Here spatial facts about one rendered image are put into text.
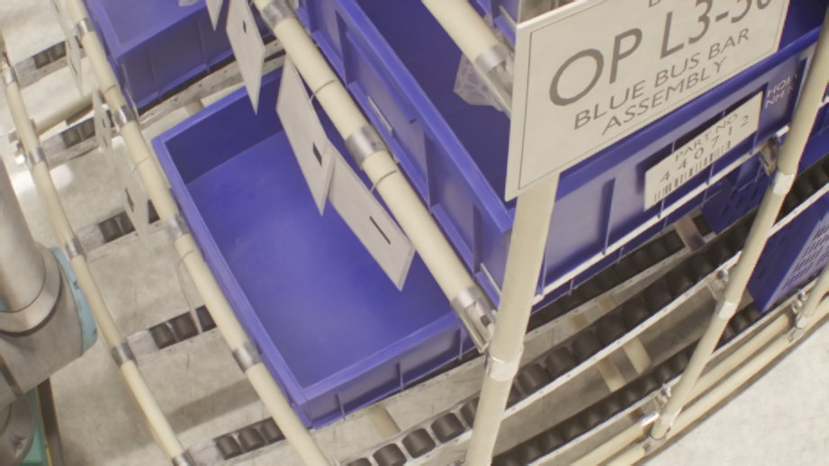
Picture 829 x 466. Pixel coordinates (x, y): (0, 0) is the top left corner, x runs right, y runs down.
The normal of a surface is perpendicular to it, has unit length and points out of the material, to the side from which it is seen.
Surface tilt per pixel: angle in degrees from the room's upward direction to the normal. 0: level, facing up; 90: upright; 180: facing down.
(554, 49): 90
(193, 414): 0
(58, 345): 76
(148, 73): 90
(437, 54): 5
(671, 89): 90
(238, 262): 3
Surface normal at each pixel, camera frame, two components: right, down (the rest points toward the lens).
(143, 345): 0.17, -0.53
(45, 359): 0.52, 0.64
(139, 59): 0.50, 0.77
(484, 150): -0.06, -0.42
